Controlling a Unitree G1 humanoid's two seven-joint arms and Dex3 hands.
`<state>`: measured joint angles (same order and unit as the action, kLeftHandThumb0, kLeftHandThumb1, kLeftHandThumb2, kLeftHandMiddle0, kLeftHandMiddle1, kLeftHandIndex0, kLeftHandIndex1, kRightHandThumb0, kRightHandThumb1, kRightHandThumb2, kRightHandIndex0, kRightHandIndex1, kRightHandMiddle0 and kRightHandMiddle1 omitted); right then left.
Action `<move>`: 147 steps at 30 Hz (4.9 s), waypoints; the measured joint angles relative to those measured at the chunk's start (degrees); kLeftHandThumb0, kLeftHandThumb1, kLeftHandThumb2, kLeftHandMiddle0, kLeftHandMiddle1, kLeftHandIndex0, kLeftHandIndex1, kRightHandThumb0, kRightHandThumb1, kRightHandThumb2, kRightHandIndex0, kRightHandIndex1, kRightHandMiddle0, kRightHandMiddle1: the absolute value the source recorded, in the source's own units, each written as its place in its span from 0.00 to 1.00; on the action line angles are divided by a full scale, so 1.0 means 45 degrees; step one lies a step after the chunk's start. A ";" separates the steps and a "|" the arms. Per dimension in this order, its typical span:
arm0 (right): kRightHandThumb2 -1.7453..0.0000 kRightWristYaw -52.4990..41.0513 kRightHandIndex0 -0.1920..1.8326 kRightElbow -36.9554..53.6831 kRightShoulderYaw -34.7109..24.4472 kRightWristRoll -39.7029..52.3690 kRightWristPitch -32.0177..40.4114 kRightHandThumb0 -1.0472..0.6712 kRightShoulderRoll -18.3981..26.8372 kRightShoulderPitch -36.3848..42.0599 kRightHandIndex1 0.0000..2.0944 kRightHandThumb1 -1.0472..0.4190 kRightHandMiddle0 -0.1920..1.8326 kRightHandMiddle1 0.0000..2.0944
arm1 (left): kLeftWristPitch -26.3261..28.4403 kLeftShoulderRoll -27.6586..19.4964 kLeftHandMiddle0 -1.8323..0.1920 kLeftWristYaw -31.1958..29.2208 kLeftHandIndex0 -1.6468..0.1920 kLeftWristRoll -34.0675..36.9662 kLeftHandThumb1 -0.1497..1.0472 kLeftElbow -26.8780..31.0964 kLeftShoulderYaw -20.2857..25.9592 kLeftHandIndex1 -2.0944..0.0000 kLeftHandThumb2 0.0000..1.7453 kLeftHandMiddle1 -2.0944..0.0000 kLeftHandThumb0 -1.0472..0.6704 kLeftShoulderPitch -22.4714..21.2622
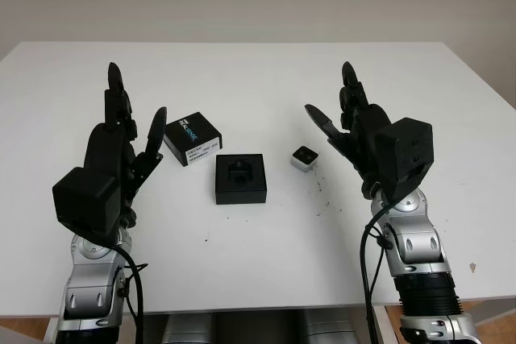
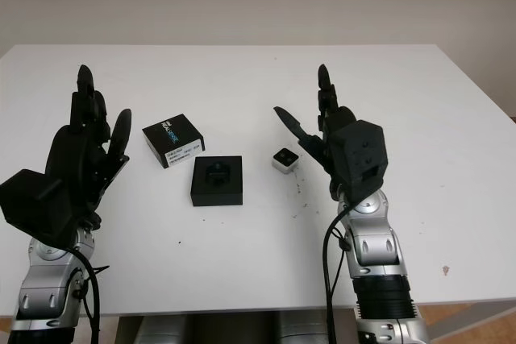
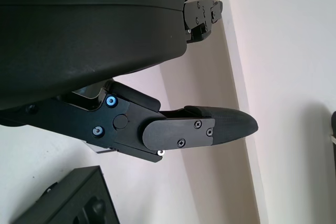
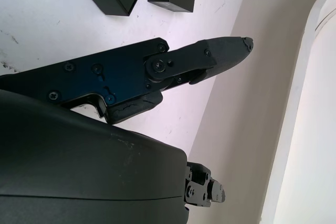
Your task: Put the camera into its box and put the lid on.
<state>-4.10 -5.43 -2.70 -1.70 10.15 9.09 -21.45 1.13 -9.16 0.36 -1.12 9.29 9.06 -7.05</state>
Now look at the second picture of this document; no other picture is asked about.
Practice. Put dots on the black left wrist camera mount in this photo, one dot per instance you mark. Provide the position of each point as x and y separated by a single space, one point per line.
32 203

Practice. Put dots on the black camera box base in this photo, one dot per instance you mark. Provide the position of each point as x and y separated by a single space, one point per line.
217 191

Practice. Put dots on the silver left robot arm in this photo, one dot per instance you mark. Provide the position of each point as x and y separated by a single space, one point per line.
40 291

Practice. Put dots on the black printed box lid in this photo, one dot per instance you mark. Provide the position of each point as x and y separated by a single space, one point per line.
169 134

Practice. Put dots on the grey robot lower body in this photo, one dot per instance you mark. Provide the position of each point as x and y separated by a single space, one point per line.
238 328

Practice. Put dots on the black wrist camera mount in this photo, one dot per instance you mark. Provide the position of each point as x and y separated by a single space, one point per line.
32 203
359 150

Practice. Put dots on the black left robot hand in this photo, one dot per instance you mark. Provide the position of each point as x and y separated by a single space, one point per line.
68 150

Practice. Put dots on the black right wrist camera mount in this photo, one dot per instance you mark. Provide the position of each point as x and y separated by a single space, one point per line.
359 150

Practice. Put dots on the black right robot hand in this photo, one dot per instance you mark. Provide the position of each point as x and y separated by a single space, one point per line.
326 98

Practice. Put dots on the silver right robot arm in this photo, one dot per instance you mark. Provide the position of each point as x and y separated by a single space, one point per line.
375 247

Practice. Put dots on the small silver cube camera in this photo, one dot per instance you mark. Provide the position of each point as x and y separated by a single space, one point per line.
285 158

